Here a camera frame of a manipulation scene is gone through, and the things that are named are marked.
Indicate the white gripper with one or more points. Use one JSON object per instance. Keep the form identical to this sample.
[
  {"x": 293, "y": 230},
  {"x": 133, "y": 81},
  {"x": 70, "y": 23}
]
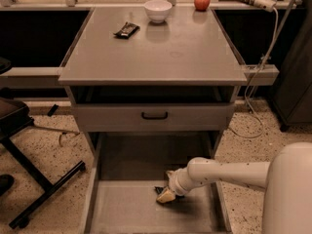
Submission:
[{"x": 176, "y": 183}]

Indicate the blue rxbar wrapper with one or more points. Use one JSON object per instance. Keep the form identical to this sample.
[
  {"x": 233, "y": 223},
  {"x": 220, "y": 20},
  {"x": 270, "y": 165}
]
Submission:
[{"x": 159, "y": 190}]

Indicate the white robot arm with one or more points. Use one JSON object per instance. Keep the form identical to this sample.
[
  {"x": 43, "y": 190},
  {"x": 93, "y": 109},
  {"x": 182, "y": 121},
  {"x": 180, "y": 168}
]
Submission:
[{"x": 286, "y": 182}]

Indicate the open grey drawer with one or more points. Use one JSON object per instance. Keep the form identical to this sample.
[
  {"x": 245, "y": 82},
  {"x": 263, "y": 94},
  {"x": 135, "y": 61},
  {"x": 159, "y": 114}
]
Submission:
[{"x": 128, "y": 170}]

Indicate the closed grey drawer front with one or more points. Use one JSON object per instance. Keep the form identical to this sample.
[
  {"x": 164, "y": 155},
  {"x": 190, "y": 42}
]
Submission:
[{"x": 126, "y": 117}]

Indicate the grey drawer cabinet counter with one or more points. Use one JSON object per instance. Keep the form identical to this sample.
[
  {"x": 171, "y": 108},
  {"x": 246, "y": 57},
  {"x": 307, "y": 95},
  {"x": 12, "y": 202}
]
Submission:
[{"x": 186, "y": 59}]

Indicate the dark cabinet at right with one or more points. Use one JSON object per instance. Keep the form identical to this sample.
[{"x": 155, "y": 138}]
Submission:
[{"x": 292, "y": 92}]

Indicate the dark snack bar wrapper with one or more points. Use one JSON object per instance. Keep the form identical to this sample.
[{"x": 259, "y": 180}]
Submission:
[{"x": 127, "y": 30}]

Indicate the black shoe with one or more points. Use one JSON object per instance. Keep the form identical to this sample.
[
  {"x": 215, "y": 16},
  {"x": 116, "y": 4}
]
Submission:
[{"x": 6, "y": 182}]

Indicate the white ceramic bowl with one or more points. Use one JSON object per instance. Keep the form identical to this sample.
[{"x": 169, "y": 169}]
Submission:
[{"x": 157, "y": 10}]

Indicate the red apple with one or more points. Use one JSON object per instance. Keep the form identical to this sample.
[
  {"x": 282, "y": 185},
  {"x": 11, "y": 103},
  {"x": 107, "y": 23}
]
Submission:
[{"x": 202, "y": 5}]

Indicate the black drawer handle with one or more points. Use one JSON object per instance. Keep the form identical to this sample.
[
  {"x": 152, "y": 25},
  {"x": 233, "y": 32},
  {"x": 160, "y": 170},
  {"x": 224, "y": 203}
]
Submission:
[{"x": 147, "y": 116}]

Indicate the grey side rail left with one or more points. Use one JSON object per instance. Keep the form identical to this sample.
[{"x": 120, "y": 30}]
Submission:
[{"x": 31, "y": 78}]

